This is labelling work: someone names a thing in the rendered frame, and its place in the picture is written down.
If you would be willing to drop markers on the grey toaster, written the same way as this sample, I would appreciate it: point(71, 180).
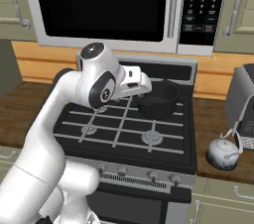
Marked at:
point(241, 102)

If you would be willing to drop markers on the silver stove knob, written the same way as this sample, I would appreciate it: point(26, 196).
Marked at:
point(101, 168)
point(174, 179)
point(152, 175)
point(122, 170)

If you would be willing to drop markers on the silver microwave oven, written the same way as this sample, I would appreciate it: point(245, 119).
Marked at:
point(105, 6)

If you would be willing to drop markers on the beige drawer front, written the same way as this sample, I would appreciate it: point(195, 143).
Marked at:
point(218, 190)
point(8, 165)

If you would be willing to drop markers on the beige wall cupboard door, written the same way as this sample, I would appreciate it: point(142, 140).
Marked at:
point(244, 10)
point(6, 3)

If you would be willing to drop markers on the black and silver stove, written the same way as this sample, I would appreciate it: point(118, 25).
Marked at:
point(132, 142)

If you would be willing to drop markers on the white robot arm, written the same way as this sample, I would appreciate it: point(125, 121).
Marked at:
point(46, 142)

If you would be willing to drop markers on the beige base cupboard door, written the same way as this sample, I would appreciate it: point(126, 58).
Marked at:
point(225, 214)

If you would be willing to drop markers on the white kettle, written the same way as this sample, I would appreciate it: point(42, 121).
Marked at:
point(222, 152)

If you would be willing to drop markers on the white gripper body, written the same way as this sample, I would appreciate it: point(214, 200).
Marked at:
point(145, 84)

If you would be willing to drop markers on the black pot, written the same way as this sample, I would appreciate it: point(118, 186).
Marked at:
point(158, 104)

